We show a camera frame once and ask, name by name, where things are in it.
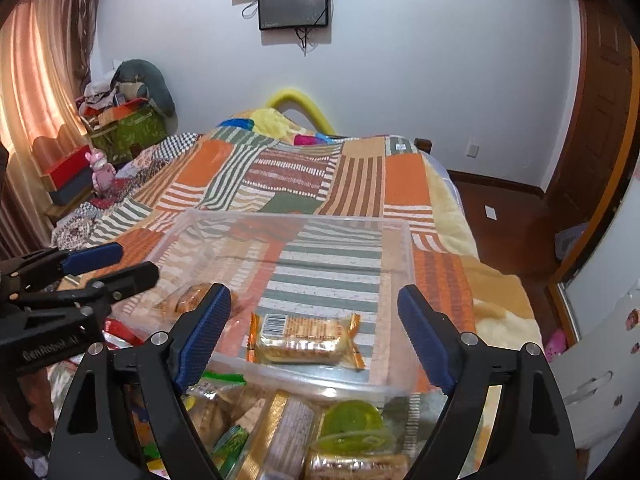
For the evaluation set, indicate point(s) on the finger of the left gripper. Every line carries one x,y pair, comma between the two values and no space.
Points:
100,293
36,271

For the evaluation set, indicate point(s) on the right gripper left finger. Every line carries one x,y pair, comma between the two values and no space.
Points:
95,436

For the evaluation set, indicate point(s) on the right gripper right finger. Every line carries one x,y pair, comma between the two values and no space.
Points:
531,437

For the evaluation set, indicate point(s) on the brown bread packet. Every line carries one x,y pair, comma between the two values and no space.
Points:
184,299

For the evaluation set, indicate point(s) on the clear bag brown pastries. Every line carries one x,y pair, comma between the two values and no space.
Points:
219,402

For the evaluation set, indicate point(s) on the green jelly cup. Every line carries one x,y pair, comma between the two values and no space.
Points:
353,427

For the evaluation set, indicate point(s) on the orange cake packet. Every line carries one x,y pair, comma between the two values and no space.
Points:
294,339

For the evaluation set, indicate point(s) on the gold edged long packet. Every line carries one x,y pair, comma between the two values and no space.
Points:
278,446

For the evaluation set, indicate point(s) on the red white snack packet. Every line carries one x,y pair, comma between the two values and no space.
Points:
119,336

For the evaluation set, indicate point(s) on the green pea snack bag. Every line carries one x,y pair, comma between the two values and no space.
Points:
228,449

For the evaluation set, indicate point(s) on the cream rice cracker pack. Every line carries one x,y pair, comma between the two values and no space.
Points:
324,466

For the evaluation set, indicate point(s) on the red gift box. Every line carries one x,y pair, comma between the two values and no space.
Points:
65,169

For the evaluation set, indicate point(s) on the pink plush toy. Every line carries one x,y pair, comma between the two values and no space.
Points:
103,172

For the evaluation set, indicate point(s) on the green storage box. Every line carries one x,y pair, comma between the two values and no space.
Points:
126,139

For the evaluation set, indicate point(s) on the clear plastic storage box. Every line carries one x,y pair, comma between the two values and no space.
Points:
326,267

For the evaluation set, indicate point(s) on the patchwork striped bed blanket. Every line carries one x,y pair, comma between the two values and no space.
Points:
236,169

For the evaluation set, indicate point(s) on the orange striped curtain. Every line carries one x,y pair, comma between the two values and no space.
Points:
45,49

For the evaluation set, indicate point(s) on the brown wooden door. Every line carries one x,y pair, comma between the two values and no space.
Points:
594,166

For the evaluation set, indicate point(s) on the yellow curved headboard tube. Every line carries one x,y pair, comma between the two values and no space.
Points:
311,111

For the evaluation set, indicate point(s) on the white wall socket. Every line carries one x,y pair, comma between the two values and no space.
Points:
472,150

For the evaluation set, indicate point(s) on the small black wall monitor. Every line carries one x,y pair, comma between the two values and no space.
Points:
281,14

